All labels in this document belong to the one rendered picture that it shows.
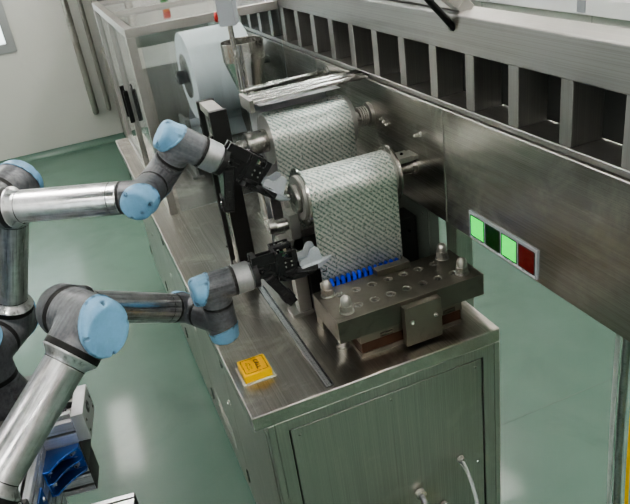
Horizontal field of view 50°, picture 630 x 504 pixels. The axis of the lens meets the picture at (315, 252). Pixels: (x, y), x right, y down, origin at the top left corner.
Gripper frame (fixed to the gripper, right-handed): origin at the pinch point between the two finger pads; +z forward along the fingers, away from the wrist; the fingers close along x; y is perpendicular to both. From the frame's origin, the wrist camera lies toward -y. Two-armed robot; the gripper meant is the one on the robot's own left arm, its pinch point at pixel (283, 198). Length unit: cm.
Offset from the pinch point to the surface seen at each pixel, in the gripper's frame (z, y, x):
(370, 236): 23.3, 1.9, -8.3
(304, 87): 0.6, 27.2, 22.2
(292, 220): 4.8, -3.9, -1.1
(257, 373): 5.6, -38.0, -21.3
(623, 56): 5, 53, -72
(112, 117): 59, -79, 549
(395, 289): 28.2, -5.5, -22.2
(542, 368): 166, -26, 38
